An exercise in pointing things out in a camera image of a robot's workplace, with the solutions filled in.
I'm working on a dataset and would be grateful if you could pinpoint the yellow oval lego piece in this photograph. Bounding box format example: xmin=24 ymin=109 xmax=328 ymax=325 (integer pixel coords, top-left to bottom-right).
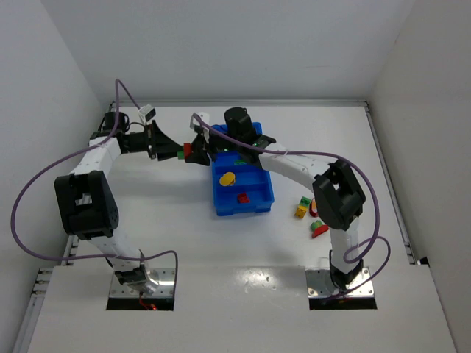
xmin=219 ymin=171 xmax=236 ymax=187

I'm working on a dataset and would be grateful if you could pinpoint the small red lego brick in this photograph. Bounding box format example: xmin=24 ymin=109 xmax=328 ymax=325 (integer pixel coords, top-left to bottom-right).
xmin=237 ymin=193 xmax=250 ymax=204

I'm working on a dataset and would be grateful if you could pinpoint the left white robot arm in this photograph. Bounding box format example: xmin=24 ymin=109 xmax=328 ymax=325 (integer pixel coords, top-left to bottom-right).
xmin=54 ymin=105 xmax=183 ymax=294

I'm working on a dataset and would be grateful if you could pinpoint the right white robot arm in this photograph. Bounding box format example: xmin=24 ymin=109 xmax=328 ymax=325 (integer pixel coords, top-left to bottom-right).
xmin=190 ymin=107 xmax=366 ymax=292

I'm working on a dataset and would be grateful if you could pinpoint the blue divided plastic bin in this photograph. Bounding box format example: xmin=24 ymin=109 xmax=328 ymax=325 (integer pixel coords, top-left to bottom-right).
xmin=210 ymin=122 xmax=275 ymax=217

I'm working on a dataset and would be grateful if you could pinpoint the green striped lego brick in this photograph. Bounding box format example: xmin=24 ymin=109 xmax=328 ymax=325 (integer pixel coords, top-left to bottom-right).
xmin=299 ymin=196 xmax=311 ymax=208

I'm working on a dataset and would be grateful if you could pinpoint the yellow lego brick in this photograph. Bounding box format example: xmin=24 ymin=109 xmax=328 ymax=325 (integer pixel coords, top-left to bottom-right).
xmin=294 ymin=205 xmax=308 ymax=219

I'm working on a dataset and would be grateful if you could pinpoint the red white flower lego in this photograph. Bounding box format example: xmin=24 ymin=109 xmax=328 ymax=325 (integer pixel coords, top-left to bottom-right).
xmin=309 ymin=198 xmax=319 ymax=218

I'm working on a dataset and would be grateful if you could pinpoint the green small lego brick right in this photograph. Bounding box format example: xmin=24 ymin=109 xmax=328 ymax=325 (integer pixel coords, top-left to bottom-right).
xmin=310 ymin=220 xmax=324 ymax=231

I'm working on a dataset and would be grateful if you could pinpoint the red half round lego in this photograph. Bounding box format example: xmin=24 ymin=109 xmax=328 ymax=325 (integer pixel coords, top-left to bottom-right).
xmin=312 ymin=224 xmax=329 ymax=239

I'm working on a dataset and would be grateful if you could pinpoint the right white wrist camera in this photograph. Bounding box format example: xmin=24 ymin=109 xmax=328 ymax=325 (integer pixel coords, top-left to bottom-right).
xmin=190 ymin=112 xmax=210 ymax=143

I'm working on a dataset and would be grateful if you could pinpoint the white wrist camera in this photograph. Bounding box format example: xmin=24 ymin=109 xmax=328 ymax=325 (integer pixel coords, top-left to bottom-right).
xmin=190 ymin=112 xmax=210 ymax=143
xmin=138 ymin=104 xmax=156 ymax=125

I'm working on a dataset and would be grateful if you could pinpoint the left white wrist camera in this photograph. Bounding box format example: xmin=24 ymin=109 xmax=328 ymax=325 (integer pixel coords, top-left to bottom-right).
xmin=138 ymin=104 xmax=156 ymax=125

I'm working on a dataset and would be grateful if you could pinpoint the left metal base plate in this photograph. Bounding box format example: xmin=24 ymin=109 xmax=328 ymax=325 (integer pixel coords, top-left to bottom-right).
xmin=109 ymin=268 xmax=177 ymax=299

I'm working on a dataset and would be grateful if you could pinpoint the metal base plate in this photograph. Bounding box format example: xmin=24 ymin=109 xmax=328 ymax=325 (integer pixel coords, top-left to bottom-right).
xmin=305 ymin=267 xmax=375 ymax=299
xmin=109 ymin=268 xmax=177 ymax=299

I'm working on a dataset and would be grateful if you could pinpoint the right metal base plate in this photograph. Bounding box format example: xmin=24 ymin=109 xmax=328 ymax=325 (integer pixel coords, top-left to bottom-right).
xmin=305 ymin=267 xmax=375 ymax=299

